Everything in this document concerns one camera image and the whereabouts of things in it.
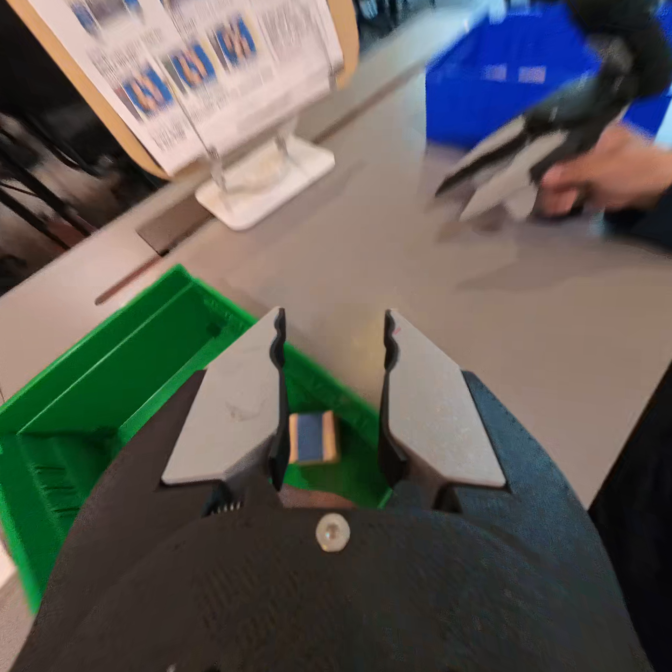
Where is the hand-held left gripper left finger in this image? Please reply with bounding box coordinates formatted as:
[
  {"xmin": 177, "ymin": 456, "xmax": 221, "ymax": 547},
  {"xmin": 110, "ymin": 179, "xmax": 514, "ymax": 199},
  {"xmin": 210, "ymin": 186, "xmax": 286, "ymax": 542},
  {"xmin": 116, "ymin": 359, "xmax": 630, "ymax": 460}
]
[{"xmin": 161, "ymin": 308, "xmax": 291, "ymax": 490}]

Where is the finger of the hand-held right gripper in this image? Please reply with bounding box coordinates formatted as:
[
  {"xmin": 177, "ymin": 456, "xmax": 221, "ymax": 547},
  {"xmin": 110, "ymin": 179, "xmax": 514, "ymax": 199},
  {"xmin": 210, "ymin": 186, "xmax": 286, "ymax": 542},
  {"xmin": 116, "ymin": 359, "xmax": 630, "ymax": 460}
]
[
  {"xmin": 435, "ymin": 117, "xmax": 532, "ymax": 198},
  {"xmin": 458, "ymin": 130, "xmax": 571, "ymax": 222}
]

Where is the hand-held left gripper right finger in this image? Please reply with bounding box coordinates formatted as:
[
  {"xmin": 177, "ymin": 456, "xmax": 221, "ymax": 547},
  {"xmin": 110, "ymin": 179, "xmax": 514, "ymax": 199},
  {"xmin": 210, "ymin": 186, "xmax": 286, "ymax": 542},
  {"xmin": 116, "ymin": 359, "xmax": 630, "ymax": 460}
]
[{"xmin": 378, "ymin": 309, "xmax": 507, "ymax": 509}]

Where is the blue plastic bin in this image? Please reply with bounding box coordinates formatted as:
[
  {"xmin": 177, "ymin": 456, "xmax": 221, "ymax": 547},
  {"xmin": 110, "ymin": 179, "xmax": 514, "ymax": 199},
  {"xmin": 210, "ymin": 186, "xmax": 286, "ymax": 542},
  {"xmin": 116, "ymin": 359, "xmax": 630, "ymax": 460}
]
[{"xmin": 425, "ymin": 4, "xmax": 672, "ymax": 149}]

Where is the blue-striped wooden cube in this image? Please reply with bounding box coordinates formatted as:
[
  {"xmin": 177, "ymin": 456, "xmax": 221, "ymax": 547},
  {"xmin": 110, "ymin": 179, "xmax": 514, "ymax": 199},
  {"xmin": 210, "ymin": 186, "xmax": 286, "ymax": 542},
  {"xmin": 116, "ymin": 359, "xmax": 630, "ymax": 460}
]
[{"xmin": 289, "ymin": 411, "xmax": 340, "ymax": 466}]

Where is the green plastic bin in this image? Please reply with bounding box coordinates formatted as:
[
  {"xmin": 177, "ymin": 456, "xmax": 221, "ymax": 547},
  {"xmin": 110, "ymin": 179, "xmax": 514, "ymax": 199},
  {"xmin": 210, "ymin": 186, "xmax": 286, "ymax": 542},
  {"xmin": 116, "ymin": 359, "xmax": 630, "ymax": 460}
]
[{"xmin": 0, "ymin": 264, "xmax": 393, "ymax": 613}]

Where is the person's right forearm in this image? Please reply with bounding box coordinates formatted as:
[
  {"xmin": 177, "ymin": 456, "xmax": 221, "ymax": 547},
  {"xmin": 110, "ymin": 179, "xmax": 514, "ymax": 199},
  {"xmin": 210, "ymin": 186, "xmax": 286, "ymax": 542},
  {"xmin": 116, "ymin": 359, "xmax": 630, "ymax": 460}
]
[{"xmin": 604, "ymin": 191, "xmax": 672, "ymax": 253}]

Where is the person's right hand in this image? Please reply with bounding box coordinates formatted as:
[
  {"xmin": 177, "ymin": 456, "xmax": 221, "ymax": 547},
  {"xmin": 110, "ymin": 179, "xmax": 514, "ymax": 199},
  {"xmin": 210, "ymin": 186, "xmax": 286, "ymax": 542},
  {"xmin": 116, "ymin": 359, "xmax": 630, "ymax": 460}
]
[{"xmin": 538, "ymin": 126, "xmax": 672, "ymax": 218}]

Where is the instruction sheet on stand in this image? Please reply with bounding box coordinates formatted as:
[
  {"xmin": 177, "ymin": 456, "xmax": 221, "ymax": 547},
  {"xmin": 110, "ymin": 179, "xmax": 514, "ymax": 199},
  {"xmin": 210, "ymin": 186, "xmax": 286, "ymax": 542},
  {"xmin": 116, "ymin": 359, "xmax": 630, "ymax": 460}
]
[{"xmin": 8, "ymin": 0, "xmax": 360, "ymax": 232}]

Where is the person's leg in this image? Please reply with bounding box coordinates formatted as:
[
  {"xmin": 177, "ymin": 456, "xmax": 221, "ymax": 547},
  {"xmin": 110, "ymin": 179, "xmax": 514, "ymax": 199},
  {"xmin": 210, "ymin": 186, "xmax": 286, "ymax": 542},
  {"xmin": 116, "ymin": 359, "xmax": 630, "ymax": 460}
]
[{"xmin": 588, "ymin": 362, "xmax": 672, "ymax": 672}]

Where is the printed instruction sheet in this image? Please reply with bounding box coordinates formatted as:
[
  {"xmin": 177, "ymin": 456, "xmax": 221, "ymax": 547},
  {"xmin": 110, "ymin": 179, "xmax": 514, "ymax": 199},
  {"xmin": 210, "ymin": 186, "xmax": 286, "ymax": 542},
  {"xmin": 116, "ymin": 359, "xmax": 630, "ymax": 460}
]
[{"xmin": 29, "ymin": 0, "xmax": 345, "ymax": 176}]

